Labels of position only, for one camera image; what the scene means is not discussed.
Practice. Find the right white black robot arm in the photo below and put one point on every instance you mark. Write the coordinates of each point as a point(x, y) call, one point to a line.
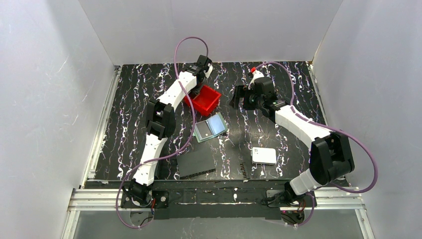
point(330, 151)

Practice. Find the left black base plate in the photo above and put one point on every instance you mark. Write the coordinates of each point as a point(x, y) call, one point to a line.
point(158, 199)

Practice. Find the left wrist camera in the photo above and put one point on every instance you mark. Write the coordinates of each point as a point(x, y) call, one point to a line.
point(208, 71)

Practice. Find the black flat plate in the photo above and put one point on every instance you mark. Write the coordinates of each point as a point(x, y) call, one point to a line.
point(195, 163)

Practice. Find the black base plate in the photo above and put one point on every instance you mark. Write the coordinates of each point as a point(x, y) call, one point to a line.
point(279, 198)
point(158, 199)

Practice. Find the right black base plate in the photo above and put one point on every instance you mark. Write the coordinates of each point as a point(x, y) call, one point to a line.
point(279, 198)

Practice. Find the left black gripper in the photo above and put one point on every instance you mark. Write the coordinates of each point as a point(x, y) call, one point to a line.
point(200, 74)

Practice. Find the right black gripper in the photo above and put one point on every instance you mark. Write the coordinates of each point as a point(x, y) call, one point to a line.
point(244, 100)

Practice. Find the white flat box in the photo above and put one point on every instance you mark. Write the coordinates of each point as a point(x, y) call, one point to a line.
point(261, 155)

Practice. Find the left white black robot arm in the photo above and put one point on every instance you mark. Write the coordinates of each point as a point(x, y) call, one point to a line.
point(161, 124)

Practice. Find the small black comb strip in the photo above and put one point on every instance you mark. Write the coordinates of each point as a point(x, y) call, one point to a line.
point(244, 171)

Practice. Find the red plastic bin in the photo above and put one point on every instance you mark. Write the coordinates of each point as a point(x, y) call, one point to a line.
point(206, 101)

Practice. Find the mint green card holder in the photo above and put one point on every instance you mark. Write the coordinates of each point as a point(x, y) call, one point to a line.
point(210, 128)

